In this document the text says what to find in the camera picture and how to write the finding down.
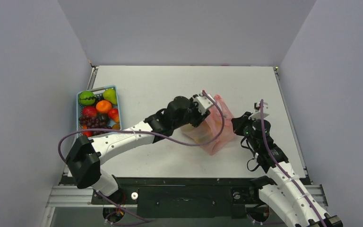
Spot pink plastic bag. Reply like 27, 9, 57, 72
181, 95, 235, 156

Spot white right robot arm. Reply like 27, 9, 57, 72
231, 112, 343, 227

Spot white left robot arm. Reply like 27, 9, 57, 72
65, 92, 215, 203

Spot small orange fake fruit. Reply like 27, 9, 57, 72
112, 123, 121, 130

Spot red yellow fake mango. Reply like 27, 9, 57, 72
107, 108, 120, 123

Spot green fake pear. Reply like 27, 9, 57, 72
102, 88, 118, 105

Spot orange fake orange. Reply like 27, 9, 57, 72
95, 100, 113, 114

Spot purple fake grapes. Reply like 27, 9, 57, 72
78, 114, 111, 130

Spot red fake apple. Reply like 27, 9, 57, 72
81, 106, 98, 117

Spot red fake strawberry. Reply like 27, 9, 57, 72
82, 125, 93, 137

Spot blue plastic basket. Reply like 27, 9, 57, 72
76, 85, 123, 130

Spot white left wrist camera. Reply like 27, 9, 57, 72
192, 91, 215, 115

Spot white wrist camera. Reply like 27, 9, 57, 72
192, 91, 215, 115
249, 102, 269, 121

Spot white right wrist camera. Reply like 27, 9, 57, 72
249, 102, 269, 121

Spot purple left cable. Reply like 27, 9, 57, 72
58, 90, 225, 227

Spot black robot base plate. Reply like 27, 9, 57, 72
59, 174, 311, 220

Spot aluminium frame rail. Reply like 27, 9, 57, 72
40, 186, 93, 227

